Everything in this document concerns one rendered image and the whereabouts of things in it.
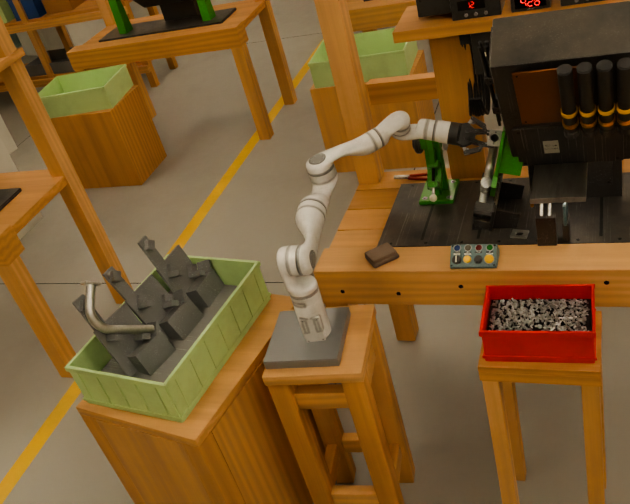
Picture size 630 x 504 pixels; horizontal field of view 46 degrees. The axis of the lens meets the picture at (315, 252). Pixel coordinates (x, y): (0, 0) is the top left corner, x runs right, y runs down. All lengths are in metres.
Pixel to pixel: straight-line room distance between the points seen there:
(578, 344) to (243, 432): 1.10
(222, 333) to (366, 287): 0.52
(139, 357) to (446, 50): 1.49
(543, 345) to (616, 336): 1.32
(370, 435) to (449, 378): 0.98
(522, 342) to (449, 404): 1.11
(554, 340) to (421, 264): 0.56
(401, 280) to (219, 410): 0.74
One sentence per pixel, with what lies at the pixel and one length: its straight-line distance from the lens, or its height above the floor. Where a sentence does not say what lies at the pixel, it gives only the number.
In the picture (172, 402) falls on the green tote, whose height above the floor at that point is 0.88.
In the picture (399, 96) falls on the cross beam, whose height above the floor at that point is 1.21.
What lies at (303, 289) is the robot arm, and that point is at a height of 1.09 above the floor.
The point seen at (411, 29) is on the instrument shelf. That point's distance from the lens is 2.62.
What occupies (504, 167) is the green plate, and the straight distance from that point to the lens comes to 2.51.
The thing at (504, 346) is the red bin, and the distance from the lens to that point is 2.23.
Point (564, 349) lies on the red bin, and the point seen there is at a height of 0.85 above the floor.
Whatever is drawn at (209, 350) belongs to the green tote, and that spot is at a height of 0.89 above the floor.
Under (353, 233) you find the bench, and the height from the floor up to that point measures 0.88.
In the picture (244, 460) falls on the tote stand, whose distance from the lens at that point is 2.59.
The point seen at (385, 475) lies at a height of 0.36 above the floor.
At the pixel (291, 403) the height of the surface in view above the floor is 0.72.
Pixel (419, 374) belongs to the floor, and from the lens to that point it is 3.42.
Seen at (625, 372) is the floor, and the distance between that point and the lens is 3.36.
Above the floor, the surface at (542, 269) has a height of 0.90.
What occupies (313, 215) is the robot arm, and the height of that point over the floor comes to 1.22.
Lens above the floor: 2.39
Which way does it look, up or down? 33 degrees down
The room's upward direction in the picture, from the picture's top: 17 degrees counter-clockwise
